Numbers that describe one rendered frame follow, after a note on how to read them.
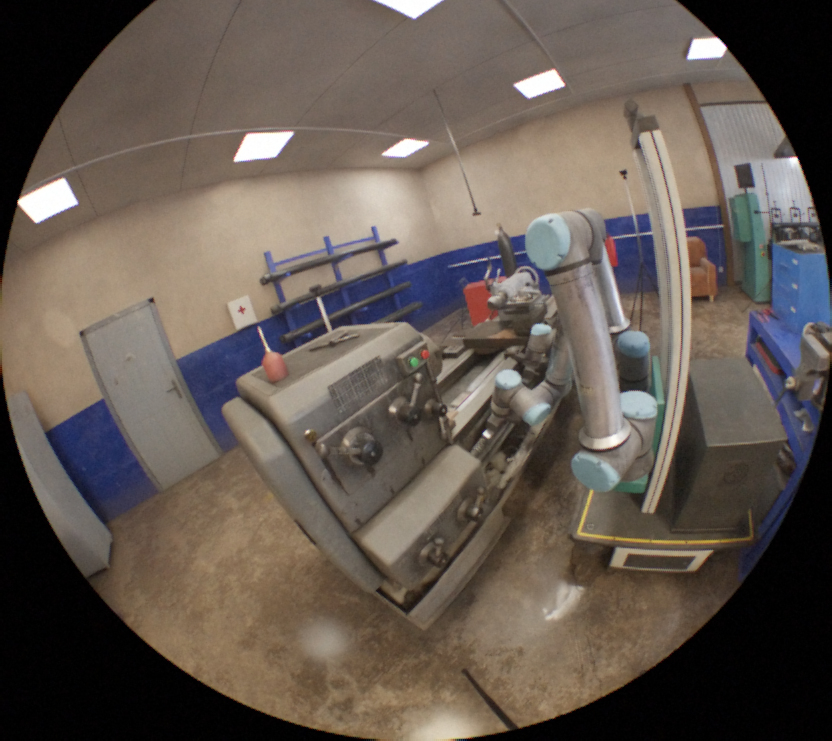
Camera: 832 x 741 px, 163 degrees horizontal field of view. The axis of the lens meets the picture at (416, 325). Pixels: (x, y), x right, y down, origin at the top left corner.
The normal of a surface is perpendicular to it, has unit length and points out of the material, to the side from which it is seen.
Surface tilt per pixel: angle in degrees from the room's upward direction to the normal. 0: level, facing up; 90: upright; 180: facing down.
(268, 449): 46
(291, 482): 90
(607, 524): 0
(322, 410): 90
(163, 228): 90
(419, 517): 32
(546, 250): 82
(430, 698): 0
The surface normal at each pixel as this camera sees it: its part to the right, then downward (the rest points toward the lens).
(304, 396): 0.31, -0.69
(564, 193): -0.63, 0.37
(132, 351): 0.72, -0.04
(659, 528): -0.29, -0.93
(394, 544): 0.14, -0.81
